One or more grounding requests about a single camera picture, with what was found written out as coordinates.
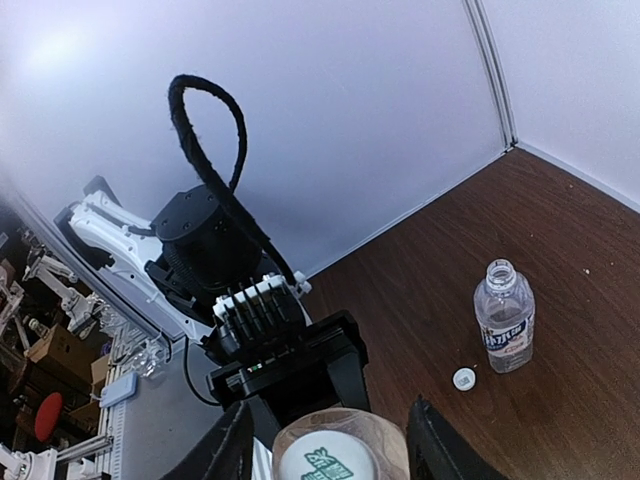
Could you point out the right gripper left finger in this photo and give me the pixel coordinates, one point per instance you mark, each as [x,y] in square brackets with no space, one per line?
[225,452]

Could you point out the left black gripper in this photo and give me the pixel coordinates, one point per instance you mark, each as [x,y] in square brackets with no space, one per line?
[326,368]

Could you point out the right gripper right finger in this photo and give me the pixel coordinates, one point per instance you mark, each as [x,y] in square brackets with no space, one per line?
[438,452]

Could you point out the brown tea bottle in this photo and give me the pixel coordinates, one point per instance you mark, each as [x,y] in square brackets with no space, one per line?
[384,438]

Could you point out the white water bottle cap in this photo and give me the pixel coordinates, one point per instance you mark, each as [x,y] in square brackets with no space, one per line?
[464,379]

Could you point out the white tea bottle cap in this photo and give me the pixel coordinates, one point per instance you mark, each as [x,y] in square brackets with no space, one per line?
[327,455]

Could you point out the clear water bottle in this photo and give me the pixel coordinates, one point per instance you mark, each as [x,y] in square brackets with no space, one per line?
[504,306]

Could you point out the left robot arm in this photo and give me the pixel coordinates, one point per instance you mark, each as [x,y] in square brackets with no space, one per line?
[192,253]

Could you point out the light blue flat device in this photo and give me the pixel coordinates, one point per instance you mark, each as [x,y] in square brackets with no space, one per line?
[121,389]

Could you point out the red round stool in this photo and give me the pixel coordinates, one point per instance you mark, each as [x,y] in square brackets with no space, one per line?
[48,416]

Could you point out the brown cardboard box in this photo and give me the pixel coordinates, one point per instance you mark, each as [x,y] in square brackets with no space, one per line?
[64,355]

